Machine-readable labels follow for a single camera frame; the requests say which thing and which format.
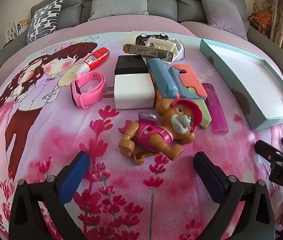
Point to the plain grey pillow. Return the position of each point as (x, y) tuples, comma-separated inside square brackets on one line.
[(119, 0)]

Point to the pink tan toy dog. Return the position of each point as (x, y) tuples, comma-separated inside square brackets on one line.
[(156, 135)]

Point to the pink lighter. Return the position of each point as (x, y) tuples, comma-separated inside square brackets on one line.
[(217, 112)]

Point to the cartoon printed blanket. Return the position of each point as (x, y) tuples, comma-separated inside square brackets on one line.
[(56, 135)]

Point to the teal cardboard box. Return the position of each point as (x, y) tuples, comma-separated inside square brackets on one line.
[(246, 75)]

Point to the blue plastic case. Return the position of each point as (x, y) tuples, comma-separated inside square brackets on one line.
[(161, 77)]

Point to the gold rectangular box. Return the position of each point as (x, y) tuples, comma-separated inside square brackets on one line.
[(136, 50)]

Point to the orange bag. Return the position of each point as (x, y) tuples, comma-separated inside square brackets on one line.
[(261, 20)]

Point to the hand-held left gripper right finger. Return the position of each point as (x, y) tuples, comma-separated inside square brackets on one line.
[(210, 177)]

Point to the white charger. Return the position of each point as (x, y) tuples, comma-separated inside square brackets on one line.
[(134, 91)]

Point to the grey purple pillow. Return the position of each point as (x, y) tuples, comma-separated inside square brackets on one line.
[(221, 12)]

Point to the black charger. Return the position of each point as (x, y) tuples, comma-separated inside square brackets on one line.
[(131, 63)]

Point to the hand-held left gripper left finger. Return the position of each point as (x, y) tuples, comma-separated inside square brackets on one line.
[(74, 177)]

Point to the white rack with booklets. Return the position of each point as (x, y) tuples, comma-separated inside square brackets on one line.
[(19, 27)]

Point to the grey sofa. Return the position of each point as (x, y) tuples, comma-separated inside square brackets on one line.
[(161, 2)]

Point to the red glue bottle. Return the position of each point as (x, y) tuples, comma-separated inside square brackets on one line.
[(96, 58)]

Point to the blue coral toy knife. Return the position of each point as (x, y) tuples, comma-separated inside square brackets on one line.
[(189, 82)]

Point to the black toy car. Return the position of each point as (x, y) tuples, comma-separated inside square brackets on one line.
[(141, 40)]

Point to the pink quilted sofa cover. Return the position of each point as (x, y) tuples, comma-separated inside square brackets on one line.
[(131, 23)]

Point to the pink watch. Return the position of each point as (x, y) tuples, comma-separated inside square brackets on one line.
[(91, 97)]

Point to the black white patterned pillow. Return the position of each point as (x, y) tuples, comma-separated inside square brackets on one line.
[(44, 20)]

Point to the cream slotted plastic holder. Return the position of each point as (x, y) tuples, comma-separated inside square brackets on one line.
[(161, 45)]

